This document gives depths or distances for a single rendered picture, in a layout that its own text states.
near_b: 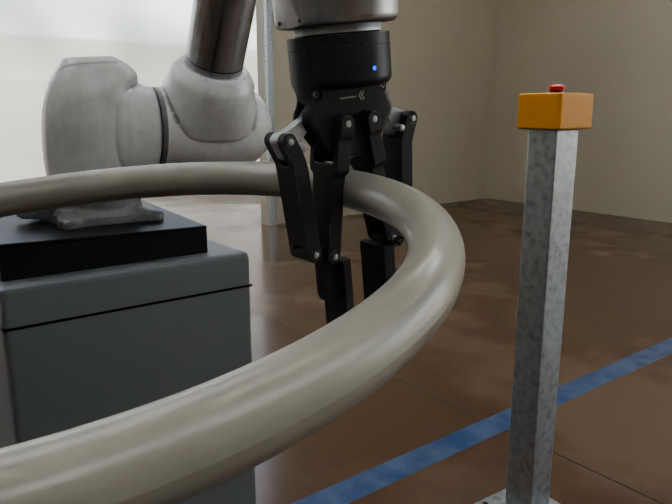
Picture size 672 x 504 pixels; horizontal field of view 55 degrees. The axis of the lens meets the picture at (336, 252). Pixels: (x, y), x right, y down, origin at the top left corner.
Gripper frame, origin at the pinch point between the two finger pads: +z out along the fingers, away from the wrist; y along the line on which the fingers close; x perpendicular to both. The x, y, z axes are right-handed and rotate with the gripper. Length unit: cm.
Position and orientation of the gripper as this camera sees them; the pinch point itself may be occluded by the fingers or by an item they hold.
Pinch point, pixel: (358, 291)
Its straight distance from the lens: 53.1
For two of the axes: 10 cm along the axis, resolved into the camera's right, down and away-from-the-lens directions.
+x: 6.2, 1.9, -7.6
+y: -7.8, 2.6, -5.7
